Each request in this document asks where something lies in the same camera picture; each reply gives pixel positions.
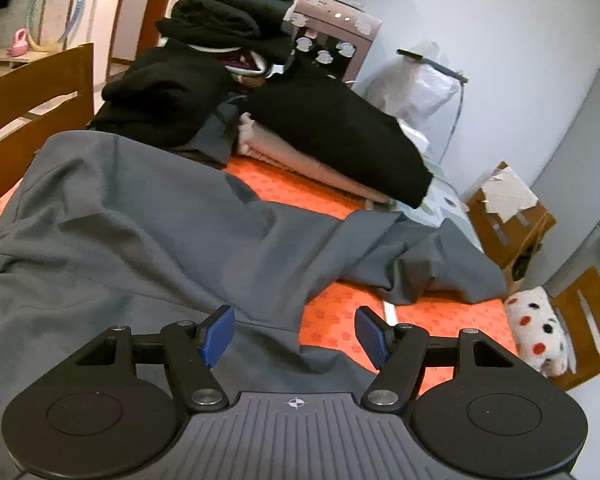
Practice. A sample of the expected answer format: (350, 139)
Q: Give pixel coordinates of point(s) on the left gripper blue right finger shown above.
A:
(398, 353)

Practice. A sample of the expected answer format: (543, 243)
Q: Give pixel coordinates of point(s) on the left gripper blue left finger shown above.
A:
(191, 351)

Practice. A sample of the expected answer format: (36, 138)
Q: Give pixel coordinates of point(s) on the grey trousers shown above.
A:
(180, 269)

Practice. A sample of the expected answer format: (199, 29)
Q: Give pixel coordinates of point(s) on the stack of dark folded clothes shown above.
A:
(256, 25)

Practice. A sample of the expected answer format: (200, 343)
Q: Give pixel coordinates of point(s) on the orange patterned table mat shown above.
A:
(360, 279)

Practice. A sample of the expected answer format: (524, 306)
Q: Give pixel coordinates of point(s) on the polka dot plush pillow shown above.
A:
(540, 340)

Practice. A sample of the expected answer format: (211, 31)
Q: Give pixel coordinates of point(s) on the wooden chair with paper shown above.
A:
(510, 222)

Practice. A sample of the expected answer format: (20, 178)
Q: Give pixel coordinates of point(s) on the wooden chair at right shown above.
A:
(578, 307)

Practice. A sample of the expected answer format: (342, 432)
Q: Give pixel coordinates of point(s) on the dark grey folded cloth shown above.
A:
(213, 143)

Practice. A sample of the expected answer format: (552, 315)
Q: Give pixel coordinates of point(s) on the beige folded garment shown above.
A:
(258, 142)

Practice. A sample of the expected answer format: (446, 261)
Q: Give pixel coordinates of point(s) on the silver refrigerator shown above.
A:
(569, 188)

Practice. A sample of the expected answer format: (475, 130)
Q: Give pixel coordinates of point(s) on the large black folded garment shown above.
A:
(323, 118)

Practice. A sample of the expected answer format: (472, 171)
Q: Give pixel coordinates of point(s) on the black garment on left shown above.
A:
(164, 97)

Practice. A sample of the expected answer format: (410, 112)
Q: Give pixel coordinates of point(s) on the white plastic bag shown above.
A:
(387, 89)

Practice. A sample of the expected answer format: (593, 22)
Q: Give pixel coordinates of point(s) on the wooden chair at left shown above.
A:
(50, 95)

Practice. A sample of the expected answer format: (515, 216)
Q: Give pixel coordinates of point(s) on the pink water dispenser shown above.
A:
(333, 36)

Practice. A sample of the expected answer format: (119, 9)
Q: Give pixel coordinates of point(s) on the colourful hula hoop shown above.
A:
(49, 24)

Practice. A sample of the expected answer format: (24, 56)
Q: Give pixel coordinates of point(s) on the pink kettlebell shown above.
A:
(20, 45)

